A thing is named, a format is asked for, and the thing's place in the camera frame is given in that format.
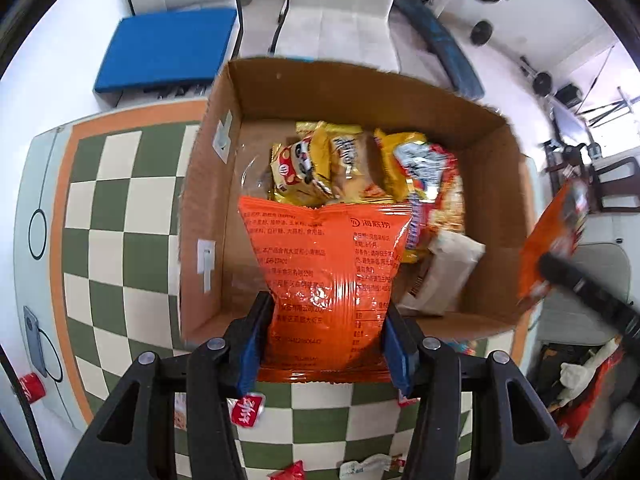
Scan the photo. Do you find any red panda snack bag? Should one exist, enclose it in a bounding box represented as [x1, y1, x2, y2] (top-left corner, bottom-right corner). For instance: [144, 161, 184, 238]
[518, 178, 589, 308]

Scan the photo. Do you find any white snack pack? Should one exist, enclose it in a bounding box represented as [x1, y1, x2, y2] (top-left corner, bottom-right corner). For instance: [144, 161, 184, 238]
[394, 231, 485, 316]

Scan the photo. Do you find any red triangular snack bag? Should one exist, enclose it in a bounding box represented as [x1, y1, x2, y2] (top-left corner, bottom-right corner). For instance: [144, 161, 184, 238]
[268, 460, 306, 480]

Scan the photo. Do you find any large yellow noodle bag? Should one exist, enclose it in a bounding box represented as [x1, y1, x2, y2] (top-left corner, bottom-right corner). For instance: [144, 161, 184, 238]
[374, 129, 465, 263]

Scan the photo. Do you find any orange snack bag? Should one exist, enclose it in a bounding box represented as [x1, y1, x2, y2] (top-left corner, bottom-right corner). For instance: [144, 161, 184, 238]
[239, 196, 410, 382]

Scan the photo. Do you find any yellow bread snack bag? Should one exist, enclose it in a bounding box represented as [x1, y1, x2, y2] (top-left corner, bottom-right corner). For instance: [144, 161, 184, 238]
[296, 122, 394, 204]

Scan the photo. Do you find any yellow panda snack bag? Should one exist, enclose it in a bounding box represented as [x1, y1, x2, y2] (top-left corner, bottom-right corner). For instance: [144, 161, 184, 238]
[270, 131, 333, 208]

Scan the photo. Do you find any grey office chair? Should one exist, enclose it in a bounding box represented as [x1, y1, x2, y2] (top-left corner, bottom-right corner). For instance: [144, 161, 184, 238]
[537, 243, 639, 347]

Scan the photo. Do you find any red soda can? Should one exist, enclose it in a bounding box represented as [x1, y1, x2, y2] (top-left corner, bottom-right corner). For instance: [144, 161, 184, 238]
[18, 372, 47, 404]

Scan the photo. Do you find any dark wooden chair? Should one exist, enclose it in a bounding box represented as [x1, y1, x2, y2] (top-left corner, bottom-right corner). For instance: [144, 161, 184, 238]
[541, 140, 639, 214]

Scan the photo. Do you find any white red sauce packet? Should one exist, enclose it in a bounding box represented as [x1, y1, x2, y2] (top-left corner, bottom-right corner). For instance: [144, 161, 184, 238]
[229, 392, 266, 429]

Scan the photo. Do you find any blue smartphone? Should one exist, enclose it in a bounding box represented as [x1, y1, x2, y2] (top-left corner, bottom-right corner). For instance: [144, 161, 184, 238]
[23, 306, 48, 377]

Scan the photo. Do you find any cookie snack bag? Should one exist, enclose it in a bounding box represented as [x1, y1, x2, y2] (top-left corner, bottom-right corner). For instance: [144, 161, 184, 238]
[338, 454, 406, 480]

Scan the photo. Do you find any black weight bench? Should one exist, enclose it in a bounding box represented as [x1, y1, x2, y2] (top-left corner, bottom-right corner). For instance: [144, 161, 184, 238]
[394, 0, 485, 101]

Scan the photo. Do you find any open cardboard box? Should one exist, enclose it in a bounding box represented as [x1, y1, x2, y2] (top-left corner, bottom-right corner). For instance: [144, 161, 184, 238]
[179, 58, 534, 342]

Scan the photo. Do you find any white padded chair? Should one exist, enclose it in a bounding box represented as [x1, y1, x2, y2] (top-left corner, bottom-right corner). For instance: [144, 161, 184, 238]
[269, 0, 400, 72]

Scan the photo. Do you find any chair with blue cushion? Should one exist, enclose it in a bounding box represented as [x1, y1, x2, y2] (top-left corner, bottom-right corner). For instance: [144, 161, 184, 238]
[93, 0, 244, 102]

